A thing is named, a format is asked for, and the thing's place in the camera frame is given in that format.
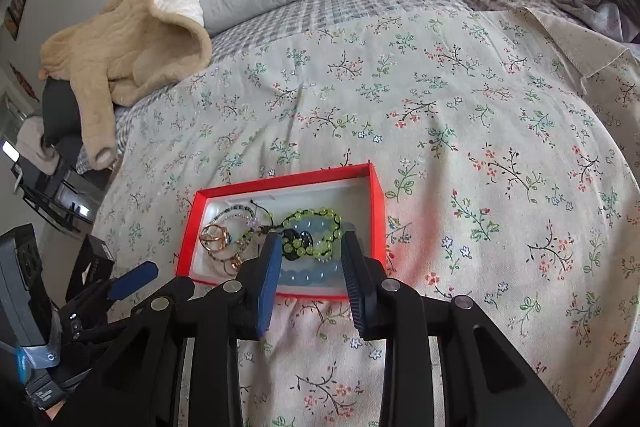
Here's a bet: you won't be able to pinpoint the beige plush coat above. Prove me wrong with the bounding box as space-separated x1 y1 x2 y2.
39 0 223 172

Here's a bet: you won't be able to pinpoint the dark cloth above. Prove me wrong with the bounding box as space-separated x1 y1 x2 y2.
41 78 85 148

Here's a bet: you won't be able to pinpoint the red wall decoration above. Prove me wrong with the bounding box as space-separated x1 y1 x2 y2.
8 62 41 104

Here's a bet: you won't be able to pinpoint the floral bed sheet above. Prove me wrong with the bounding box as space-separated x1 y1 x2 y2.
92 4 640 427

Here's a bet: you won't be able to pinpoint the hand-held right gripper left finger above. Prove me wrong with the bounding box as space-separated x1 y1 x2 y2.
55 232 284 427

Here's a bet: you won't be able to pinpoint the blue bead bracelet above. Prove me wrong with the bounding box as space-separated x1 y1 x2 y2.
277 218 352 292

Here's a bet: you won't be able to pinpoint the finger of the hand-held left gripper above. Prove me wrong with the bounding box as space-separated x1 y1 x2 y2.
57 261 160 343

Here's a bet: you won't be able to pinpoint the pale pink cloth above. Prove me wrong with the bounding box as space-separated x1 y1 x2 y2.
16 116 63 176

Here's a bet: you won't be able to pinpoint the red cardboard box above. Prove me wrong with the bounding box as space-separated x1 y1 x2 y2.
176 163 388 303

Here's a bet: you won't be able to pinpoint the gold ring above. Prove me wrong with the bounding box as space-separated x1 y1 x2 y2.
222 256 247 279
200 224 235 254

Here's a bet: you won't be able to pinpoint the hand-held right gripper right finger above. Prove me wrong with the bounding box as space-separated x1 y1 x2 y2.
340 232 571 427

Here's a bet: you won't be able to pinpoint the clear bead bracelet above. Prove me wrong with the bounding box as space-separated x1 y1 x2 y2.
204 216 252 279

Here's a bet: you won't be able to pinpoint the small wall pictures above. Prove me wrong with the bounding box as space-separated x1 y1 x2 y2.
4 0 27 40

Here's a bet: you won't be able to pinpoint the dark small bead bracelet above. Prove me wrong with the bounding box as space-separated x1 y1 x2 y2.
214 203 268 230

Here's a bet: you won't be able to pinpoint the black phone box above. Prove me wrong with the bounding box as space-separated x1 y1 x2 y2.
65 234 117 304

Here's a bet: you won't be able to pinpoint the black knotted cord bracelet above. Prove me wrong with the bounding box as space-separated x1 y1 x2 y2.
250 202 316 259

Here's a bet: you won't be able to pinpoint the green bead bracelet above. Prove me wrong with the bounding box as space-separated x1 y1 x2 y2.
281 206 347 267

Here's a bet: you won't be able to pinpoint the grey checked bed sheet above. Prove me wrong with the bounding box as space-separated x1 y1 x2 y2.
75 0 556 172

